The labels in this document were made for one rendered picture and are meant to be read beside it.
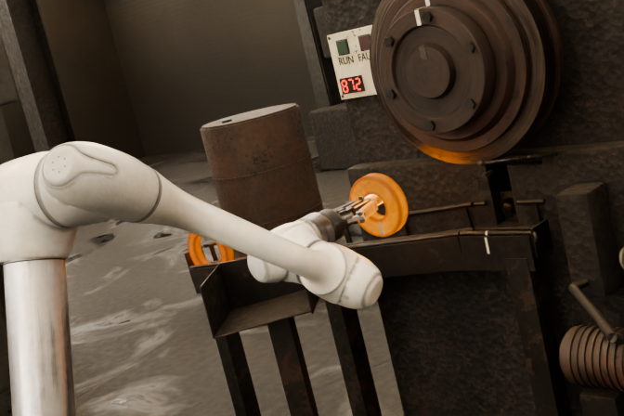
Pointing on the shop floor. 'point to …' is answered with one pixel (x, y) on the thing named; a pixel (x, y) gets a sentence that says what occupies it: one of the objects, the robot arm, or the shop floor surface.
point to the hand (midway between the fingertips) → (376, 199)
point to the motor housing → (594, 369)
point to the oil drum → (263, 166)
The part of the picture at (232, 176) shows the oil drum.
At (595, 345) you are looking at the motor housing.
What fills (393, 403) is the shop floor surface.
